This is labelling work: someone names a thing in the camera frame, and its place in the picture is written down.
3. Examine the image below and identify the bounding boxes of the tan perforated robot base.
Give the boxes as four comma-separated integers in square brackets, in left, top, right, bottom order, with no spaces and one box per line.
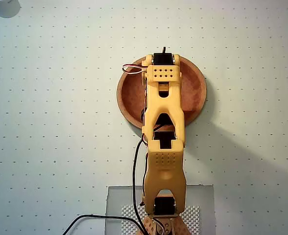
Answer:
[143,214,190,235]

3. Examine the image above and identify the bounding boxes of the round wooden bowl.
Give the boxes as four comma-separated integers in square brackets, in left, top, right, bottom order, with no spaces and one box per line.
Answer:
[116,55,208,128]

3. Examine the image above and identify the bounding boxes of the white mesh anti-slip mat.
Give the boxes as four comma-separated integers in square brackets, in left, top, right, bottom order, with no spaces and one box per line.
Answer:
[120,205,200,235]

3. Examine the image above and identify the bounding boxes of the white round object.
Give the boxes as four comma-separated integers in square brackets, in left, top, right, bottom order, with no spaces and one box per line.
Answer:
[0,0,22,19]

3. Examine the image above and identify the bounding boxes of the red white black servo wire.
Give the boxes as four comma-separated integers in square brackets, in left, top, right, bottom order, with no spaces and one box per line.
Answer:
[121,64,148,76]

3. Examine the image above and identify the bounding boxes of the black camera cable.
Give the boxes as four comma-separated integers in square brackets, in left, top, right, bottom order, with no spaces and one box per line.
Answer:
[62,137,146,235]

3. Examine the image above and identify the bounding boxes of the grey base plate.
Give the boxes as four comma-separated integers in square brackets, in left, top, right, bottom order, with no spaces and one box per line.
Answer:
[106,185,216,235]

